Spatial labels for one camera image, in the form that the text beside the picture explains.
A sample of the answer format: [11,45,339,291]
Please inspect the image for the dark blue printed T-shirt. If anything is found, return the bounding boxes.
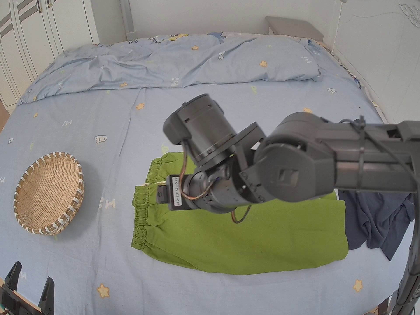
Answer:
[338,189,415,262]

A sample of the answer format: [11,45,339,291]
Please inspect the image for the round woven basket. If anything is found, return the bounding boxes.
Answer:
[13,151,85,236]

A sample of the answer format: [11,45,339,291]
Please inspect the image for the white wardrobe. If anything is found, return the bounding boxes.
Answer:
[0,0,100,109]

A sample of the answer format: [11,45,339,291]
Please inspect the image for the pale blue quilt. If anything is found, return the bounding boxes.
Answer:
[17,31,324,106]

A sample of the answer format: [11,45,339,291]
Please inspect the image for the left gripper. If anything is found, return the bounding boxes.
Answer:
[0,261,55,315]

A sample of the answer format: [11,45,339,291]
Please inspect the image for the green shorts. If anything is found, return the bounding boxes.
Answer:
[131,152,349,276]

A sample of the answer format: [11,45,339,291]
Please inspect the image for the bed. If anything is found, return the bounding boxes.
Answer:
[0,0,420,315]

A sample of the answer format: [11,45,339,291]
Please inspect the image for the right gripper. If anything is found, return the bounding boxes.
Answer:
[167,168,250,214]

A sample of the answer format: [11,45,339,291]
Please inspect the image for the grey bedside table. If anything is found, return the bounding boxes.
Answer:
[265,16,325,42]

